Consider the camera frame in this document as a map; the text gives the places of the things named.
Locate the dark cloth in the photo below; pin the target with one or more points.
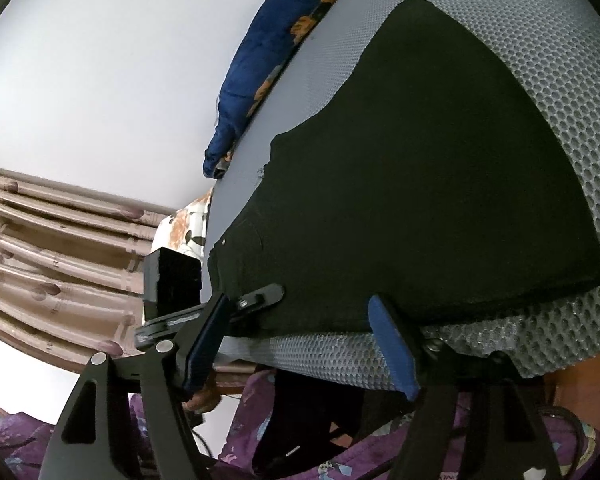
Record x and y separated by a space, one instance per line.
300 410

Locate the person's left hand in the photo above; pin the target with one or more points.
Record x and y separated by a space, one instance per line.
202 392

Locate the beige patterned curtain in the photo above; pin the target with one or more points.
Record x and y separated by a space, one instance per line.
55 260

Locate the purple printed clothing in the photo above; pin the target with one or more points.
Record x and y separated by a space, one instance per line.
240 435

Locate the blue floral blanket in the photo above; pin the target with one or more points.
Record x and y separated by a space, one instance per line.
260 60

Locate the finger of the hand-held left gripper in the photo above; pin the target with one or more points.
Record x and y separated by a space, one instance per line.
260 297

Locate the white floral pillow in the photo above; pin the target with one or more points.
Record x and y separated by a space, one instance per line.
187 230

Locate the black pants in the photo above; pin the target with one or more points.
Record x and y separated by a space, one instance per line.
405 185

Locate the wooden bed frame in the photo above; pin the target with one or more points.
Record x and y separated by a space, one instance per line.
235 374

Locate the grey mesh bed mat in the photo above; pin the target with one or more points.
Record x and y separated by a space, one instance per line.
555 85

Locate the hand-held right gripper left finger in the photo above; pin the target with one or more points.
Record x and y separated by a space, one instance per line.
205 340

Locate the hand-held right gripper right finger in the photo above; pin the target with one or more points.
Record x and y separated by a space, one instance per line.
392 345

